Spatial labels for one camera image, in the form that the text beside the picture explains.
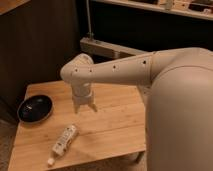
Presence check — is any white plastic bottle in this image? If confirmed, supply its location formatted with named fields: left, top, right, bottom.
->
left=47, top=124, right=78, bottom=167

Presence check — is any wooden table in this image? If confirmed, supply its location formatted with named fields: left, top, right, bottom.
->
left=8, top=81, right=146, bottom=171

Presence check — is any dark wooden cabinet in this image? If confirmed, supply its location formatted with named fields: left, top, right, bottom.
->
left=0, top=0, right=79, bottom=123

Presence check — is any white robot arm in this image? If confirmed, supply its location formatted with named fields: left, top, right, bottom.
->
left=60, top=47, right=213, bottom=171

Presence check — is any black ceramic bowl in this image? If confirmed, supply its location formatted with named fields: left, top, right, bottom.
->
left=17, top=95, right=53, bottom=123

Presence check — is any wooden shelf with items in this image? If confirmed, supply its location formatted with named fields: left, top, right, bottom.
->
left=93, top=0, right=213, bottom=21

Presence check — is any metal pole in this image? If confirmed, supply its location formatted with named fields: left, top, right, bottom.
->
left=86, top=0, right=93, bottom=41

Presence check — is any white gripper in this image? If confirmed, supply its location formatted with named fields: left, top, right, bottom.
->
left=72, top=83, right=98, bottom=114

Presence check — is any grey metal beam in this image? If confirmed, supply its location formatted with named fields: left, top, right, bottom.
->
left=80, top=37, right=144, bottom=59

